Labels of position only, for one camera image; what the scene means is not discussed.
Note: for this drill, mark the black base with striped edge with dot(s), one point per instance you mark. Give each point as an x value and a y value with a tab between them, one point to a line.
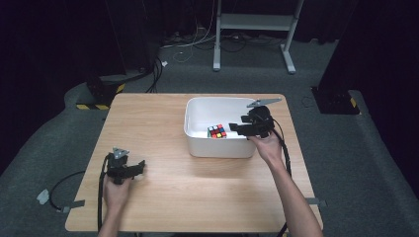
100	94

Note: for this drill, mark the white plastic bin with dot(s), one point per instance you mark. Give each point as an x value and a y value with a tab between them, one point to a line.
217	144

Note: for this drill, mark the grey tape strip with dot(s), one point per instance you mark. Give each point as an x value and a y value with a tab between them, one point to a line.
73	205
318	202

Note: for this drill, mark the black base with yellow mark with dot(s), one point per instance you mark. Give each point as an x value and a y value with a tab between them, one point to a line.
334	100

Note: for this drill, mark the grey metal stand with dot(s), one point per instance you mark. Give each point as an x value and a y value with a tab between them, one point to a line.
255	23

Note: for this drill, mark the person's left hand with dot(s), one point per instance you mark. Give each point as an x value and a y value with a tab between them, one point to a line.
116	195

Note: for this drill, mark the multicoloured puzzle cube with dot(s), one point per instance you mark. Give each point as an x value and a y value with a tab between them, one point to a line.
217	131

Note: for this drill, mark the person's right hand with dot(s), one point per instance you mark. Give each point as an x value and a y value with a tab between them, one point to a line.
268	148

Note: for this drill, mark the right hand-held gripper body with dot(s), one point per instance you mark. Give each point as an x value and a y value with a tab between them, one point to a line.
261	121

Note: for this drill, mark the white plug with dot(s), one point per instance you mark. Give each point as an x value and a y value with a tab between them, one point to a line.
42	196

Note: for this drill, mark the small white tag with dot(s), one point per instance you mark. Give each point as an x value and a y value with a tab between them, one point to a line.
164	63

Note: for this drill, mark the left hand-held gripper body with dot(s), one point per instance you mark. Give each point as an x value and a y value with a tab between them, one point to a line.
116	168

